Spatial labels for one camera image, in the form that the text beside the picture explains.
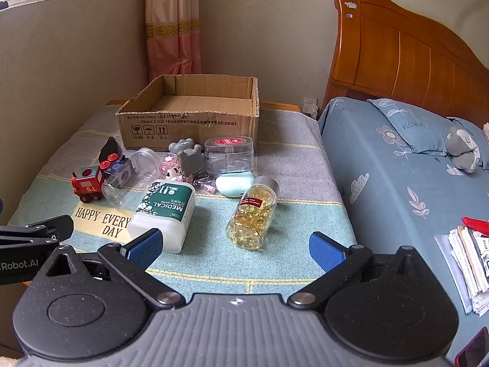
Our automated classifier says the yellow capsule bottle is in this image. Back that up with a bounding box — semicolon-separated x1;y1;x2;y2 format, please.
225;176;279;251

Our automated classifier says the light blue soap bar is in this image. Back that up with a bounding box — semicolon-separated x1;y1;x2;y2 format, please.
215;171;256;198

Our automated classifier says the red plastic tool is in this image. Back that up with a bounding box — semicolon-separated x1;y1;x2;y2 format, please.
461;217;489;238

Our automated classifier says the grey plush toy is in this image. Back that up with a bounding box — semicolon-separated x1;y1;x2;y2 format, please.
446;125;481;173

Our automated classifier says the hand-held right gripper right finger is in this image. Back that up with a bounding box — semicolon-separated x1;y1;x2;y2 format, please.
287;231;434;311

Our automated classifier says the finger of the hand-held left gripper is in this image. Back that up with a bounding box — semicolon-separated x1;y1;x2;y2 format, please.
0;214;74;255

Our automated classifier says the clear container with red label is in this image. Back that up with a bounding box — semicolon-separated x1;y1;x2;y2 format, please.
204;136;256;176

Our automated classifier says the phone with red case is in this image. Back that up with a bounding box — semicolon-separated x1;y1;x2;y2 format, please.
454;327;489;367

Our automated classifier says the white cotton swab box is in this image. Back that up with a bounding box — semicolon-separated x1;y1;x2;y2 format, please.
127;180;197;254

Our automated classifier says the wooden bed headboard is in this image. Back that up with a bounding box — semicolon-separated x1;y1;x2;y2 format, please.
322;0;489;138

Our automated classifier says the stack of papers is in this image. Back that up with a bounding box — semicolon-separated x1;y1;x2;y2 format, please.
435;225;489;316

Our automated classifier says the blue floral pillow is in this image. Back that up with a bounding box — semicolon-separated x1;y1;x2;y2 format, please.
367;97;489;171

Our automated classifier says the pink patterned curtain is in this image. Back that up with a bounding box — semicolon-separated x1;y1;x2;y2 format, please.
144;0;200;83

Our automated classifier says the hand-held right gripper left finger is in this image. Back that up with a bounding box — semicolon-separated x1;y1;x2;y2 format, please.
36;228;186;311

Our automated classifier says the dark blue toy train car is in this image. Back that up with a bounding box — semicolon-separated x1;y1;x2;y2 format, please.
100;154;134;190

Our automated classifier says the pink figure keychain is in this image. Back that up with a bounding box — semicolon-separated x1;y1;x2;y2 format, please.
160;153;192;183

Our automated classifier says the red wooden toy locomotive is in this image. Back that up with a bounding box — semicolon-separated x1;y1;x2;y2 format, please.
71;162;107;204

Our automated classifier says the empty clear plastic jar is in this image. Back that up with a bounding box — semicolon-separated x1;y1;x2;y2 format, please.
102;147;160;208

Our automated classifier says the cardboard box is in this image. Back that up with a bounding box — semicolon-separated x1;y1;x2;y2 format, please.
116;74;261;150

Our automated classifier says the blue floral bed sheet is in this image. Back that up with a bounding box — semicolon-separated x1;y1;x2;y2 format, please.
317;97;489;367

